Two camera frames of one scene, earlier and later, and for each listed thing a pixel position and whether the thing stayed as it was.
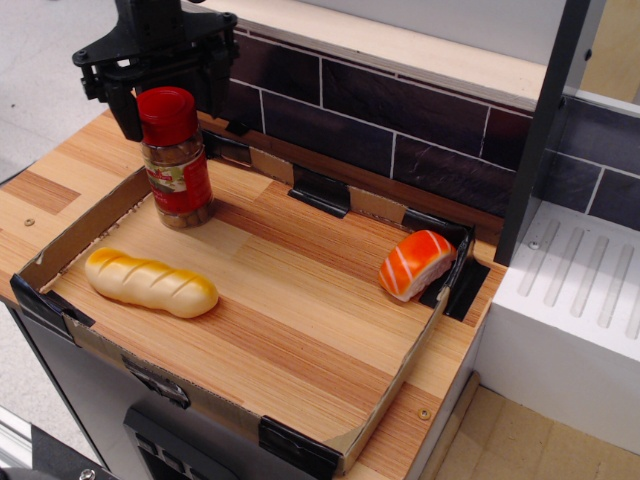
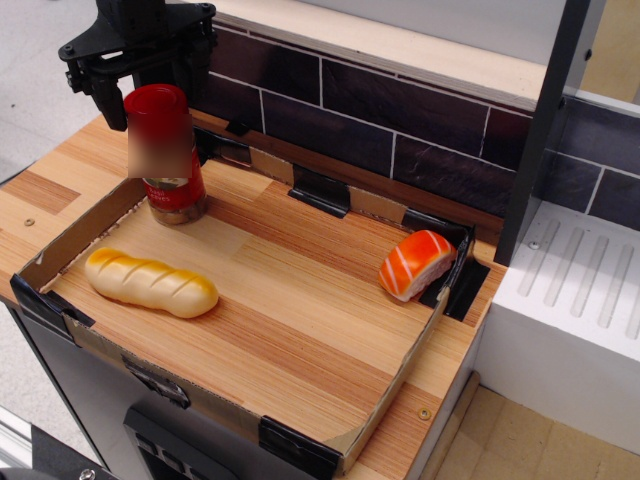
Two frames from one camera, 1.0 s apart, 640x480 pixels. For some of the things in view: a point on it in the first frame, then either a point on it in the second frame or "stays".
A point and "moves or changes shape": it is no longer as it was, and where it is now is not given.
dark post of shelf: [532, 171] stays
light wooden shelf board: [391, 48] stays
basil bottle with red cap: [174, 156] moves or changes shape
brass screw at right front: [424, 414] stays
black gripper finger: [213, 81] to [190, 70]
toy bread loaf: [181, 293] stays
